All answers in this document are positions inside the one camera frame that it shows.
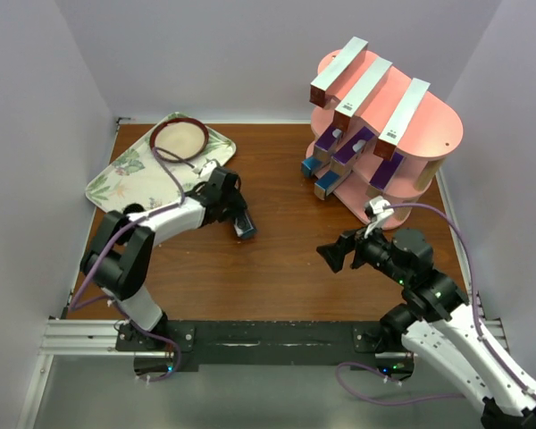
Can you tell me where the dark red toothpaste box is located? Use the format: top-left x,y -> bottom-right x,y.
373,78 -> 431,161

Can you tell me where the aluminium frame rail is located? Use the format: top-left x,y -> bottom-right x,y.
15,290 -> 531,429

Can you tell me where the purple toothpaste box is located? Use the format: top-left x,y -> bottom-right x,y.
330,127 -> 375,175

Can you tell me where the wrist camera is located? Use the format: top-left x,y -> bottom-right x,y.
364,196 -> 394,239
193,159 -> 220,181

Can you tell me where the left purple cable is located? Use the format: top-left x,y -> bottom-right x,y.
68,146 -> 206,383

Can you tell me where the silver R&O box diagonal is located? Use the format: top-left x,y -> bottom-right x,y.
300,156 -> 329,178

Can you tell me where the plain silver toothpaste box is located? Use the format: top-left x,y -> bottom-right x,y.
331,57 -> 392,131

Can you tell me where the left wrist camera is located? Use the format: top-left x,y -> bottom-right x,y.
193,159 -> 220,181

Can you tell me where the dark small cup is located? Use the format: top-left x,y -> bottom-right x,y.
122,203 -> 145,215

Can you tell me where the silver r&o box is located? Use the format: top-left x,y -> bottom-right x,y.
366,153 -> 405,198
314,170 -> 348,200
233,210 -> 257,240
313,125 -> 343,162

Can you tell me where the silver R&O box top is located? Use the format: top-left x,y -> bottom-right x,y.
314,170 -> 348,200

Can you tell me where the floral leaf pattern tray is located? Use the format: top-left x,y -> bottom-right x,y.
85,127 -> 236,212

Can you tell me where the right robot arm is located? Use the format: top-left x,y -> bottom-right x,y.
316,229 -> 536,428

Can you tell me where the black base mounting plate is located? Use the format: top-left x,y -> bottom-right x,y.
115,319 -> 432,375

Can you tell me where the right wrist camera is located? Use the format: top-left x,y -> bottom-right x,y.
364,196 -> 394,239

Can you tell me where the pink three-tier shelf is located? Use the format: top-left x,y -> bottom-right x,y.
304,49 -> 463,229

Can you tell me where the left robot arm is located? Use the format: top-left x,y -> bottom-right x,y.
76,166 -> 255,350

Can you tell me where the silver R&O box front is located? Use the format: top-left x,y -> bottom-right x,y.
313,125 -> 343,162

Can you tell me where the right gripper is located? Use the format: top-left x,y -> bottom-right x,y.
315,216 -> 408,285

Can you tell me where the red 3D toothpaste box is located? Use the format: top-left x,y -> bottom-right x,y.
309,37 -> 369,107

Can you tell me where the red rimmed beige plate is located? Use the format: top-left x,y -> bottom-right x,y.
149,117 -> 209,163

